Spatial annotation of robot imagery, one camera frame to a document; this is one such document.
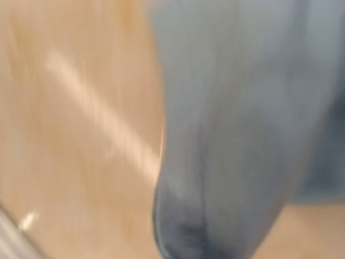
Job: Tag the light blue printed t-shirt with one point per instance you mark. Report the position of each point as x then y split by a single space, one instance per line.
254 100

